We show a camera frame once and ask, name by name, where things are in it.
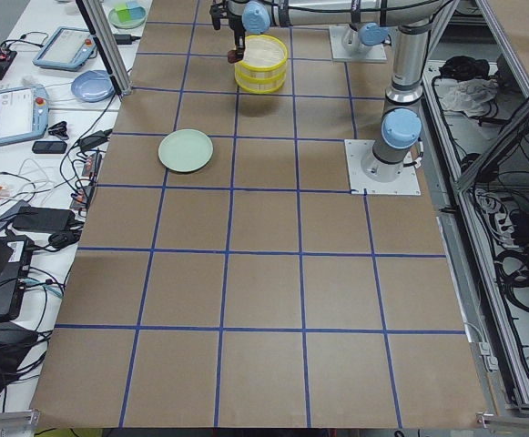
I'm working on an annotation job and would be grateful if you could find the blue teach pendant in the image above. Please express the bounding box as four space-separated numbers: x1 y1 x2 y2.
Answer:
33 26 96 72
0 85 49 147

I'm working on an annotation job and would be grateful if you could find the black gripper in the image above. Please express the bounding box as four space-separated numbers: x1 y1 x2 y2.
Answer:
209 1 246 57

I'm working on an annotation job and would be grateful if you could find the yellow bamboo steamer basket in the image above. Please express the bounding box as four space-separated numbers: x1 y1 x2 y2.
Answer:
234 70 286 95

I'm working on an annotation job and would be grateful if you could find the upper blue teach pendant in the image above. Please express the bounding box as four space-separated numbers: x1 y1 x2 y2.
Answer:
33 26 96 72

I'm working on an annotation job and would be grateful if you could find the light green plate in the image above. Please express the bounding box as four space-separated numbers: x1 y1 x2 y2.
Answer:
158 129 213 173

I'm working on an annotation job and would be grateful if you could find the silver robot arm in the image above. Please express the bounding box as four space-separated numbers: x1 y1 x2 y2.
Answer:
209 1 445 182
341 23 390 53

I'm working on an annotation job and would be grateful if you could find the brown steamed bun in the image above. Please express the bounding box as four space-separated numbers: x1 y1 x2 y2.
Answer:
227 49 244 64

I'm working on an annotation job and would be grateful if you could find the lower blue teach pendant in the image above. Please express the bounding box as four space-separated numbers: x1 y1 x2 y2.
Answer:
0 85 49 147

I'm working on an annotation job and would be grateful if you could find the black power brick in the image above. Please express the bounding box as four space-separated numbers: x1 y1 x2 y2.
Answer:
12 207 75 233

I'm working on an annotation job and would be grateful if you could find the black phone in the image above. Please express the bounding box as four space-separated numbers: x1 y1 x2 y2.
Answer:
32 140 67 155

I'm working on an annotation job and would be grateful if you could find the blue plate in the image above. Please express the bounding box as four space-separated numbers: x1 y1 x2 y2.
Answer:
70 70 115 103

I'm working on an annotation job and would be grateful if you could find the white crumpled cloth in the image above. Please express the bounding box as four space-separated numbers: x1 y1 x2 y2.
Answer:
440 78 499 117

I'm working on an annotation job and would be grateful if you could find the aluminium frame post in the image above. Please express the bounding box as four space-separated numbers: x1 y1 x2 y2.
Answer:
76 0 132 98

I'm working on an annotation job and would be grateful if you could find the green bowl with blocks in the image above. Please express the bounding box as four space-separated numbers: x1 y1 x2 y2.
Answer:
108 1 147 29

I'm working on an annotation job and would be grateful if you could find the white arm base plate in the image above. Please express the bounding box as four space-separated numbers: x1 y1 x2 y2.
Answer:
344 139 422 196

